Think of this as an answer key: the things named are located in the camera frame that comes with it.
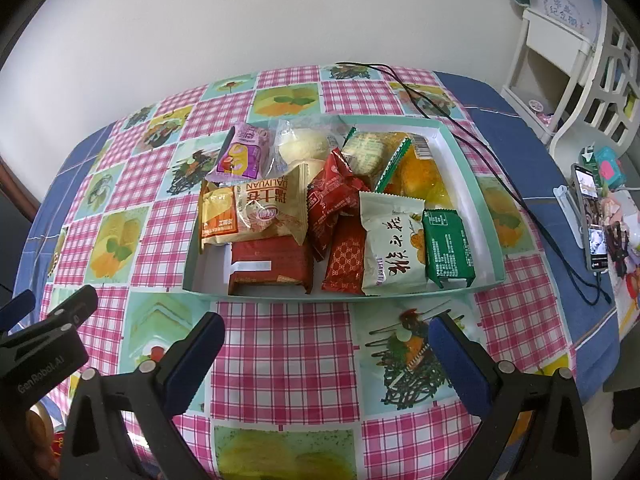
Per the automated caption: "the red box snack packet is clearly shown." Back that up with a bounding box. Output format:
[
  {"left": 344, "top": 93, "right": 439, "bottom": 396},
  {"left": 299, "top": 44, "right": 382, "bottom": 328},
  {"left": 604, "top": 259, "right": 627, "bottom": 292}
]
[{"left": 228, "top": 235, "right": 314, "bottom": 294}]

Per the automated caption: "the dark green snack packet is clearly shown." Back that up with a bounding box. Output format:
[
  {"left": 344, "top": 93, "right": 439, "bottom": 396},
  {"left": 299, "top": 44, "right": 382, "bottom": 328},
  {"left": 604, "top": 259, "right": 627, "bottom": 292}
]
[{"left": 422, "top": 209, "right": 476, "bottom": 289}]

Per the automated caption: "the orange cream cake packet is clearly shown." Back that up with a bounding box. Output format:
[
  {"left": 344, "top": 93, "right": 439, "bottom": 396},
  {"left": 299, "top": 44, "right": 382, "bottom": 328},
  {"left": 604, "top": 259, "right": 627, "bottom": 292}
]
[{"left": 198, "top": 162, "right": 309, "bottom": 249}]

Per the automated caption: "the red orange patterned packet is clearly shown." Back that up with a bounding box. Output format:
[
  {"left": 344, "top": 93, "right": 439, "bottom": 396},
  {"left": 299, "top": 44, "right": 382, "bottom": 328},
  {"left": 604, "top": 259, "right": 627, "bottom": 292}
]
[{"left": 321, "top": 216, "right": 366, "bottom": 295}]

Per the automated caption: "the purple cake snack packet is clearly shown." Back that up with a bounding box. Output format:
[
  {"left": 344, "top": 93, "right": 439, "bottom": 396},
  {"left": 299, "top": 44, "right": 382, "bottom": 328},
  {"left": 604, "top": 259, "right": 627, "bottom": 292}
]
[{"left": 205, "top": 122, "right": 270, "bottom": 185}]

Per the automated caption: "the white persimmon snack packet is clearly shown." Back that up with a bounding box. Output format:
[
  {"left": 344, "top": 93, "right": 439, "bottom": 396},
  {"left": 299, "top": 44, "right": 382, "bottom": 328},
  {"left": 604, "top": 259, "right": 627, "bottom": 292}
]
[{"left": 359, "top": 192, "right": 435, "bottom": 297}]

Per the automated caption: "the clear round pastry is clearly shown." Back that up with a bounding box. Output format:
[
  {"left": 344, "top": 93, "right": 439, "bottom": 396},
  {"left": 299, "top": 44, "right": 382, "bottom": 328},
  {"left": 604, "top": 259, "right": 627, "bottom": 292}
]
[{"left": 266, "top": 114, "right": 348, "bottom": 181}]

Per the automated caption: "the red flower biscuit packet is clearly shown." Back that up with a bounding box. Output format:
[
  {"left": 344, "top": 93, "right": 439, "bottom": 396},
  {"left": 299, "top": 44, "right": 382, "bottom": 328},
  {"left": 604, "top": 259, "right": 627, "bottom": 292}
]
[{"left": 307, "top": 148, "right": 370, "bottom": 261}]

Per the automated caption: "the yellow cake snack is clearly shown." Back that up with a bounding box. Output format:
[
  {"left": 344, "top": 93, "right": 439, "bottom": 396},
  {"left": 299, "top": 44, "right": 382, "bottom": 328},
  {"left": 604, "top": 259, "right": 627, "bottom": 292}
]
[{"left": 385, "top": 132, "right": 454, "bottom": 209}]

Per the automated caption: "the green edged clear biscuit packet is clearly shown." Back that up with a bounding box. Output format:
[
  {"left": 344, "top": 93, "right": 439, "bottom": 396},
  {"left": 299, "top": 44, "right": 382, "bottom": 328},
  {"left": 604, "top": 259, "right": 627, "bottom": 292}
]
[{"left": 342, "top": 128, "right": 412, "bottom": 194}]

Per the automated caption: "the person's left hand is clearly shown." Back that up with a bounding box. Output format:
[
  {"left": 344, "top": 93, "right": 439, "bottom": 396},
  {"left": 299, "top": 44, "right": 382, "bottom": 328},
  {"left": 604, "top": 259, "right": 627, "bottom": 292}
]
[{"left": 26, "top": 402, "right": 61, "bottom": 479}]

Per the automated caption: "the blue plaid cloth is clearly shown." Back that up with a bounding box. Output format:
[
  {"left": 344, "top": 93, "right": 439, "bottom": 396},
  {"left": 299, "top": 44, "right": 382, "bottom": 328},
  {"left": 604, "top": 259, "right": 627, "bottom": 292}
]
[{"left": 13, "top": 65, "right": 620, "bottom": 399}]

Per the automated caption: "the patchwork plastic tablecloth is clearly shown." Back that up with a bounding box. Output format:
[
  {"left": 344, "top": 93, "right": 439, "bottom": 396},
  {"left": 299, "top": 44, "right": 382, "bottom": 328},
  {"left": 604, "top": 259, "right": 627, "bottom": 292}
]
[{"left": 39, "top": 86, "right": 576, "bottom": 479}]

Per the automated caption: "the smartphone on stand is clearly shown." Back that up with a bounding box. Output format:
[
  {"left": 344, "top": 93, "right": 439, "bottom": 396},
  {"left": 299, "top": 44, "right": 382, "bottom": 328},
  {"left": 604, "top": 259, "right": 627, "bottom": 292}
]
[{"left": 553, "top": 164, "right": 608, "bottom": 273}]

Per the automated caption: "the white shelf unit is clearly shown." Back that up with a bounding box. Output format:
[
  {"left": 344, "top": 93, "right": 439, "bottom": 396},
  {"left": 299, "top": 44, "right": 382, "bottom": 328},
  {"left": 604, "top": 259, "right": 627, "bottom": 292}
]
[{"left": 501, "top": 4, "right": 639, "bottom": 156}]

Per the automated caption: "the black cable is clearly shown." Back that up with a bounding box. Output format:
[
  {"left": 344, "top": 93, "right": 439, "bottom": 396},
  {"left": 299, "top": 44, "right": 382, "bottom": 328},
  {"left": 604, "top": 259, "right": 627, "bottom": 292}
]
[{"left": 334, "top": 60, "right": 613, "bottom": 307}]

